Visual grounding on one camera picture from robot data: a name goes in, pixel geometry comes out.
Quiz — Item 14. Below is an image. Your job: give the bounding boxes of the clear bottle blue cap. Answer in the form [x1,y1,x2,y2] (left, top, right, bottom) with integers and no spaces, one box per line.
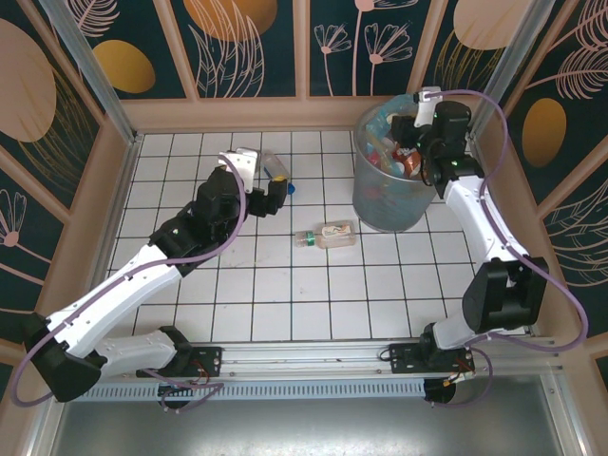
[259,150,296,197]

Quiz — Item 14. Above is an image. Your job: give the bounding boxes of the tea bottle green cap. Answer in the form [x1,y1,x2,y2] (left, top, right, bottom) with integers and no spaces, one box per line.
[294,219,357,251]

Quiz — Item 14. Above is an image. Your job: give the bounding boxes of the blue plastic bin liner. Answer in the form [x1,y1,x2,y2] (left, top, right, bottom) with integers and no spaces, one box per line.
[365,93,419,143]

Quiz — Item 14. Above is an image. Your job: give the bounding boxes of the grey mesh waste bin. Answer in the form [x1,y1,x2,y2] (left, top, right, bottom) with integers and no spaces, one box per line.
[351,94,446,233]

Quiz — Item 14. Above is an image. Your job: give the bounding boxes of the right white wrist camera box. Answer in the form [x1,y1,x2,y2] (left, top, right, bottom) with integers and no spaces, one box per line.
[412,85,443,129]

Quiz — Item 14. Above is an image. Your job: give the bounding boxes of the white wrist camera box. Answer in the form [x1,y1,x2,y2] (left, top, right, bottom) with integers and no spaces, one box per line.
[412,85,443,129]
[217,146,263,194]

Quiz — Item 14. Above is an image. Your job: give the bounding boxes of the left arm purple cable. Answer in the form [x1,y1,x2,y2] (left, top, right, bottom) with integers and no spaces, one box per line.
[9,154,251,414]

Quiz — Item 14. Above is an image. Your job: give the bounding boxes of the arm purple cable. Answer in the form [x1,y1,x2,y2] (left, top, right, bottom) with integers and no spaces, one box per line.
[427,88,590,409]
[9,154,251,414]

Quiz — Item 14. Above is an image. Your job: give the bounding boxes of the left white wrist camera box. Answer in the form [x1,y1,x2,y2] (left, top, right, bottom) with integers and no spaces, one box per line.
[217,146,263,194]

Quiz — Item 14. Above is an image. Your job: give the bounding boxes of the aluminium frame post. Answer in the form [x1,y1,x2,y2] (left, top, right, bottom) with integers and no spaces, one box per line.
[469,0,564,139]
[37,0,143,143]

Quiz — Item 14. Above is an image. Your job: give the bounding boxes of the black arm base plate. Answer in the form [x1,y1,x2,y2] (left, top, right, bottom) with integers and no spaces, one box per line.
[136,345,224,379]
[389,342,476,376]

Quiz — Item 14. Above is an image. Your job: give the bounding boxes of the aluminium mounting rail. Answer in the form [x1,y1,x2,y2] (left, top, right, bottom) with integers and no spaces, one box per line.
[45,336,566,381]

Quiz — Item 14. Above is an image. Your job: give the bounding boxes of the grey slotted cable duct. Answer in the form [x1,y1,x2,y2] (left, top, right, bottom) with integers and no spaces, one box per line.
[64,379,427,400]

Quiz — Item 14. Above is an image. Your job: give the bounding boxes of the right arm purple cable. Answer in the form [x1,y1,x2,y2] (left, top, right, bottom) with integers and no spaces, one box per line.
[427,88,590,409]

